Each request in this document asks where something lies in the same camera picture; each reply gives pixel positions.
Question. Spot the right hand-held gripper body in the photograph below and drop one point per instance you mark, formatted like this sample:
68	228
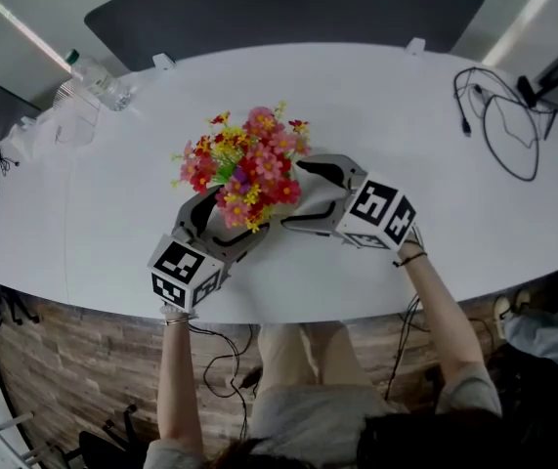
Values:
376	208

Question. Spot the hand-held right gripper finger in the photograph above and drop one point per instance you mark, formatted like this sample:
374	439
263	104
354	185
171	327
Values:
332	166
315	223

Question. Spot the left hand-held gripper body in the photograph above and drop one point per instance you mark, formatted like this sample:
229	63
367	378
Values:
185	267

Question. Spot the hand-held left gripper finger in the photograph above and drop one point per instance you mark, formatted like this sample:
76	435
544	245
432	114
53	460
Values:
246	244
190	213

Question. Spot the colourful flowers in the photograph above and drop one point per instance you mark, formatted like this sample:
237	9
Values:
259	164

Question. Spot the person's right forearm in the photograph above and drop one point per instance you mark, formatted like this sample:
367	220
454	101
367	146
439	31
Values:
442	315

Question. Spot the person's left forearm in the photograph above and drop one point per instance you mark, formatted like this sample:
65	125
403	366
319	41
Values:
178	384

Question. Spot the white oval table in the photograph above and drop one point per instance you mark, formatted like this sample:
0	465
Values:
405	115

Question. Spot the wide dark grey desk partition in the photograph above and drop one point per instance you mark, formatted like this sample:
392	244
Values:
283	12

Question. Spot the person's beige trouser legs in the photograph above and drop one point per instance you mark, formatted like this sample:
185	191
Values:
308	354

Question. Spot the clear plastic cup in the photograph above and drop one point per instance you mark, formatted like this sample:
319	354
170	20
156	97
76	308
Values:
78	115

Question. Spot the clear bottle with green cap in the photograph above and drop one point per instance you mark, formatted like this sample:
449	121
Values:
98	83

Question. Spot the clear plastic bag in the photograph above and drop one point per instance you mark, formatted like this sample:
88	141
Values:
34	132

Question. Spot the person's grey shirt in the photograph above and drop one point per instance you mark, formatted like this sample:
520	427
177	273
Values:
308	418

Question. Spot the black office chair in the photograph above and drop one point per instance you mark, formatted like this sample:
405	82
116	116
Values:
107	442

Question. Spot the white light strip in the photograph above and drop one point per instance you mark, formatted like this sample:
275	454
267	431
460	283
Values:
19	22

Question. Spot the white partition bracket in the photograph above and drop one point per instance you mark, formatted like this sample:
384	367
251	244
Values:
163	61
415	47

